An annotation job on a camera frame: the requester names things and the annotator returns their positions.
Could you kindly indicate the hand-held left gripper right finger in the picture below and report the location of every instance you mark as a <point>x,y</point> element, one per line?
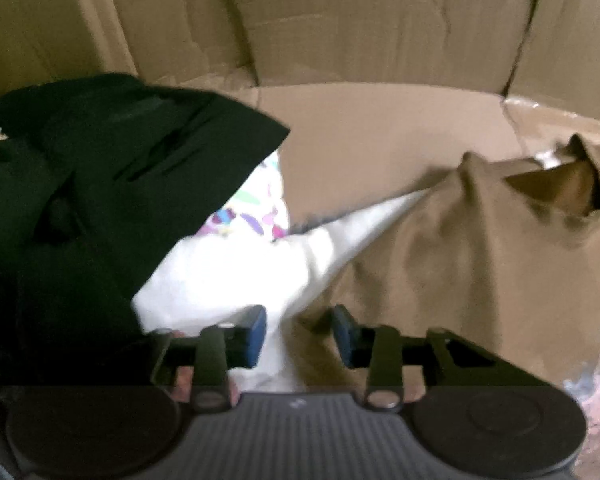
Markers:
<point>342,335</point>

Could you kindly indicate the black garment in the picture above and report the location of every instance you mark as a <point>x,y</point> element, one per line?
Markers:
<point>105,185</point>

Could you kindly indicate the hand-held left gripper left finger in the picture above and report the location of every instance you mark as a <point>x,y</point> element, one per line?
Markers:
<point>255,335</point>

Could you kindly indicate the brown printed t-shirt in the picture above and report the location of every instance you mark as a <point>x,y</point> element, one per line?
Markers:
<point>455,260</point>

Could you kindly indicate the flattened cardboard box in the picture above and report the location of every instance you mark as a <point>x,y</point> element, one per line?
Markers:
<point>380,35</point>

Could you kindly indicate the colourful patterned sheet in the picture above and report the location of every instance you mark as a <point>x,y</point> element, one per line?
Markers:
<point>250,215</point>

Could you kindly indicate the white bear print blanket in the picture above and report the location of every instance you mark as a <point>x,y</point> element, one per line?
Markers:
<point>230,280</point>

